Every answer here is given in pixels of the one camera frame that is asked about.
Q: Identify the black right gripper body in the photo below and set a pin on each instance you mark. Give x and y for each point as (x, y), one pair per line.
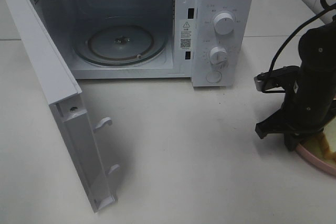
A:
(308, 105)

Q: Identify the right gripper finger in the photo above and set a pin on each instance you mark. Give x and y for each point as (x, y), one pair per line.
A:
(274, 124)
(291, 140)

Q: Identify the pink plate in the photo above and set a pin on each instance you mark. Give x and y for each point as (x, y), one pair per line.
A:
(315, 161)

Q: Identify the white bread sandwich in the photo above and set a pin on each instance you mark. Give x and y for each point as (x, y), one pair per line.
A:
(322, 145)

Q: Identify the round white door button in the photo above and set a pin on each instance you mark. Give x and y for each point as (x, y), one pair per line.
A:
(214, 77)

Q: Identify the white microwave door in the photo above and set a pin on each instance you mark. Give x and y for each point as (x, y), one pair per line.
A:
(63, 95)

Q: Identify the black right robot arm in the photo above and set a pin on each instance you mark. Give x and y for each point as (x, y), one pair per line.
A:
(316, 50)

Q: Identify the lower white timer knob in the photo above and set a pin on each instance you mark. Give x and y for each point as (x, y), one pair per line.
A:
(218, 55)

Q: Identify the upper white power knob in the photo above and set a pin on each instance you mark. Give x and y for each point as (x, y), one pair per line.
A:
(224, 22)

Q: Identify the white microwave oven body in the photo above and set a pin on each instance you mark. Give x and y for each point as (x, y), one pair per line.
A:
(65, 19)

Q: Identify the white warning label sticker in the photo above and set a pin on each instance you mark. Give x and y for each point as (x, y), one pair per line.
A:
(186, 32)

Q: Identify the glass microwave turntable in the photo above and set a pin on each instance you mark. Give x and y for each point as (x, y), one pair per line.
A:
(119, 45)

